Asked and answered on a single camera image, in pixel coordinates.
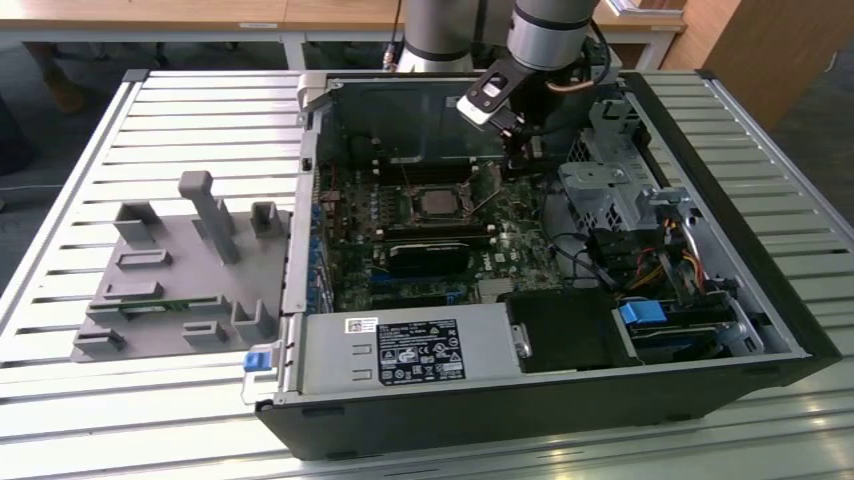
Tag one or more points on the silver green CPU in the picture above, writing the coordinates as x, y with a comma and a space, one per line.
441, 202

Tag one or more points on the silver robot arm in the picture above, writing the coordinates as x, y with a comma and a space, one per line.
550, 35

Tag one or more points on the black RAM slot bank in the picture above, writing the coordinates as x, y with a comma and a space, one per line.
434, 233
428, 172

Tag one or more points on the black expansion slot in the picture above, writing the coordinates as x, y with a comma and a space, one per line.
408, 301

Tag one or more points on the silver metal disk bay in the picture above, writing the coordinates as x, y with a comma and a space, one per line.
601, 185

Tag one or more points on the white paper stack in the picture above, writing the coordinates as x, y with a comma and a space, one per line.
631, 5

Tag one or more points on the green motherboard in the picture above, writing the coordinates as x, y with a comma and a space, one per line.
521, 250

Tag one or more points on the brown wooden cabinet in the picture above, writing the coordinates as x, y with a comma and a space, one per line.
768, 50

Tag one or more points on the black graphics card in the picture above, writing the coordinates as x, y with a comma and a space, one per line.
428, 260

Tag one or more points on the silver chipset heatsink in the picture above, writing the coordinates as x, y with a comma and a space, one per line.
497, 291

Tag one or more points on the blue disk carrier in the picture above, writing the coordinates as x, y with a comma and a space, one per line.
641, 315

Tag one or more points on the black fan shroud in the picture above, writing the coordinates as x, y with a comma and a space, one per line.
568, 330

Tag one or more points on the grey power supply unit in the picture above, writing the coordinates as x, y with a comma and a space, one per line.
334, 350

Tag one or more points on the black open PC case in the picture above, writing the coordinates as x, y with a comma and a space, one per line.
468, 425

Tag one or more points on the grey plastic parts rack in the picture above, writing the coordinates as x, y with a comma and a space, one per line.
174, 280

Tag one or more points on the green RAM stick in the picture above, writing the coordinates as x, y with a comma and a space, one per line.
194, 303

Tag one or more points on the blue case latch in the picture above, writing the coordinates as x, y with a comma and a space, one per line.
257, 362

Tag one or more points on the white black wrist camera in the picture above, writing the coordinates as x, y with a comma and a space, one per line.
482, 112

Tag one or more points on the silver metal drive bracket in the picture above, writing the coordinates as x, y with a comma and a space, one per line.
669, 196

